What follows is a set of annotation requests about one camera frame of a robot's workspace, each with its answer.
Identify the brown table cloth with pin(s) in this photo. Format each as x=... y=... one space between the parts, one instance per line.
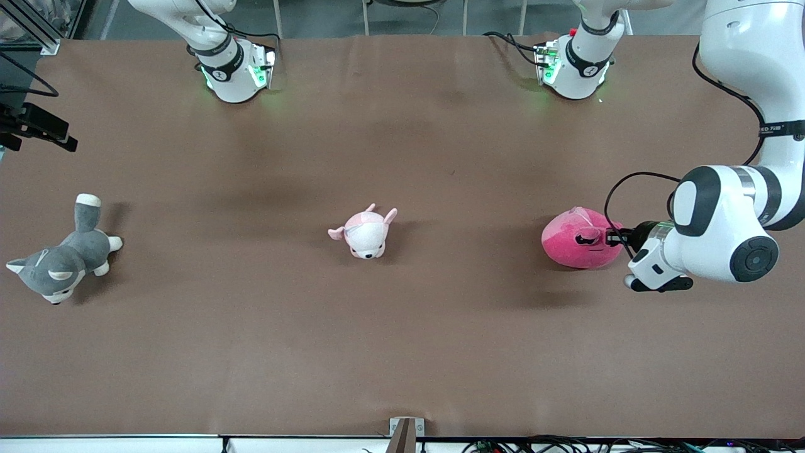
x=402 y=327

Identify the metal bracket with post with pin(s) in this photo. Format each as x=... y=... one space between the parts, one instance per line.
x=405 y=434

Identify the light pink plush puppy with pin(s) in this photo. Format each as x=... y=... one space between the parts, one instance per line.
x=365 y=236

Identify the grey metal post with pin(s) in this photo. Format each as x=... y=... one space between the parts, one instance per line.
x=523 y=17
x=366 y=17
x=465 y=17

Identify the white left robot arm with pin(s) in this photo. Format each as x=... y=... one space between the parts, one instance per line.
x=717 y=245

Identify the grey white husky plush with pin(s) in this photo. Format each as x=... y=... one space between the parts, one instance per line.
x=63 y=264

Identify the aluminium frame profile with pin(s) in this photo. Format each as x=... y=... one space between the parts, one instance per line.
x=49 y=46

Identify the white table edge rail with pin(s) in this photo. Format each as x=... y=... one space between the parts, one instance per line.
x=126 y=445

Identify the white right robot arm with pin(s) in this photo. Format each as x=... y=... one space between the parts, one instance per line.
x=233 y=82

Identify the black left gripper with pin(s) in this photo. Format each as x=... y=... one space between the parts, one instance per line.
x=640 y=234

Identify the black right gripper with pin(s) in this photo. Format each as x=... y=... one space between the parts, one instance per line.
x=31 y=123

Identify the hot pink round plush toy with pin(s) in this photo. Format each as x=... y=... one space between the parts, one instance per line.
x=572 y=245

